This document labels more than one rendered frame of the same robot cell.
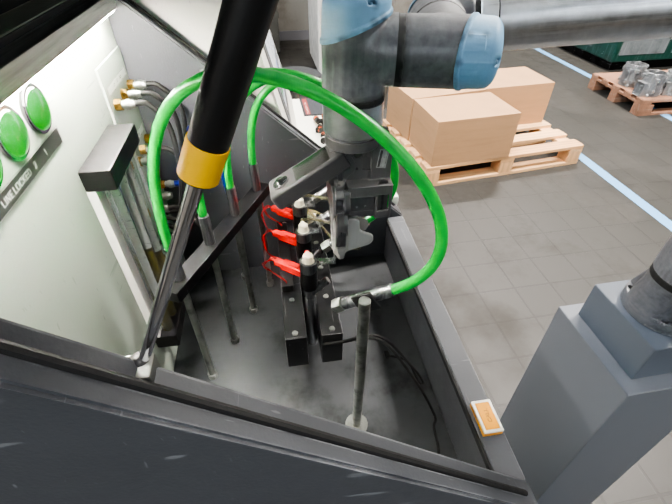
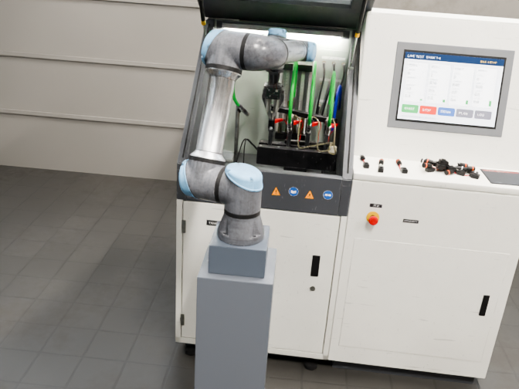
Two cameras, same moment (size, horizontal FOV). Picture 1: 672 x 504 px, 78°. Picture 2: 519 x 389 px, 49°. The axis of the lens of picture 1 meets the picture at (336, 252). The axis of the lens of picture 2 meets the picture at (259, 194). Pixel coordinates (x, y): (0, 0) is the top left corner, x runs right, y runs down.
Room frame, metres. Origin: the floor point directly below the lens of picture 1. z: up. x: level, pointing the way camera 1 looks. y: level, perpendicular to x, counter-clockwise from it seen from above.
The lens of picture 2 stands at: (1.00, -2.27, 1.75)
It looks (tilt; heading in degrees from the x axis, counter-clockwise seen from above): 23 degrees down; 103
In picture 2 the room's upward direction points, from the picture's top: 4 degrees clockwise
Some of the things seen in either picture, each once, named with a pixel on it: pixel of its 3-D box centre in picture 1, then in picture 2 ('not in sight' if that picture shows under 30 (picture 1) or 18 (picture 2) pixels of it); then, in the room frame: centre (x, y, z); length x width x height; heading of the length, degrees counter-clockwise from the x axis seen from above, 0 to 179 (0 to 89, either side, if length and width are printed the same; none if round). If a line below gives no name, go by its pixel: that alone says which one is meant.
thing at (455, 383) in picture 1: (429, 336); (262, 187); (0.53, -0.19, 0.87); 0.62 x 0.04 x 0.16; 9
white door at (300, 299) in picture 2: not in sight; (255, 279); (0.53, -0.21, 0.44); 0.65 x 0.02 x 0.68; 9
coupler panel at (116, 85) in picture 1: (147, 147); (330, 85); (0.69, 0.34, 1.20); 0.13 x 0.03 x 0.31; 9
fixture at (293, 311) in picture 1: (306, 294); (296, 162); (0.61, 0.06, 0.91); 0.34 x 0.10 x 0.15; 9
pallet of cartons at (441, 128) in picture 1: (480, 121); not in sight; (3.07, -1.11, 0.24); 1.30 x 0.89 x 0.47; 104
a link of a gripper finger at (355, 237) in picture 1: (353, 240); (267, 108); (0.49, -0.03, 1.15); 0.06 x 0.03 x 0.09; 99
